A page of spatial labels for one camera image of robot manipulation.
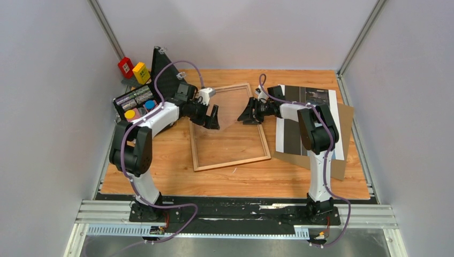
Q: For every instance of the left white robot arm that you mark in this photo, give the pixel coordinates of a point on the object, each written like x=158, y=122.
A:
x=131, y=149

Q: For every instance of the photo print white border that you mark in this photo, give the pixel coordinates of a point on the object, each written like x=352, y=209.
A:
x=288, y=138

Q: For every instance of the wooden picture frame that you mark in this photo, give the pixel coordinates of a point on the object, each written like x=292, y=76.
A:
x=234, y=143

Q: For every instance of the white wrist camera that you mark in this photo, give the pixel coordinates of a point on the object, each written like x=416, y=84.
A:
x=205, y=94
x=261, y=95

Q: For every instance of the yellow round disc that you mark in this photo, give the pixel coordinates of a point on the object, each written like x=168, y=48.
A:
x=130, y=114

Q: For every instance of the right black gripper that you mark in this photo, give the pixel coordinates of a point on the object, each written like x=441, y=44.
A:
x=248, y=115

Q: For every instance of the brown cardboard backing sheet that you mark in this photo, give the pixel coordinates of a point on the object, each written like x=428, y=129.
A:
x=338, y=163

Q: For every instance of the blue round disc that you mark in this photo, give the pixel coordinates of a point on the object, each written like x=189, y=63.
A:
x=150, y=105

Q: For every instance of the yellow toy house block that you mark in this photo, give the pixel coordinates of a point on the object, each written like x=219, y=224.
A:
x=141, y=73

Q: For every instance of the aluminium rail frame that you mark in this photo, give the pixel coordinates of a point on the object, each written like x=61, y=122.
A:
x=112, y=218

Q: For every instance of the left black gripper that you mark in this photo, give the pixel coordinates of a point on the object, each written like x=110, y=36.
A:
x=210, y=122

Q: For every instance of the black open toy case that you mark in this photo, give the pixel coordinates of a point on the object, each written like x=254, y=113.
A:
x=167, y=84

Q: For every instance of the red toy house block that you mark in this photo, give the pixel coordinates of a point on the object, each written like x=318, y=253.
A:
x=125, y=65

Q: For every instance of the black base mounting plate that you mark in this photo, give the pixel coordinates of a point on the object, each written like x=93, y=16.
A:
x=231, y=215

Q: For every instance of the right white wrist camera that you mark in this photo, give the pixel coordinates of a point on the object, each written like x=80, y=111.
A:
x=261, y=95

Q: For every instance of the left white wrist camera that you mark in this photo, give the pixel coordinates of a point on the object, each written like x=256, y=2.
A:
x=205, y=94

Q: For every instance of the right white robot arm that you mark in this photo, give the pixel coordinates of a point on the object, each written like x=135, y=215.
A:
x=318, y=135

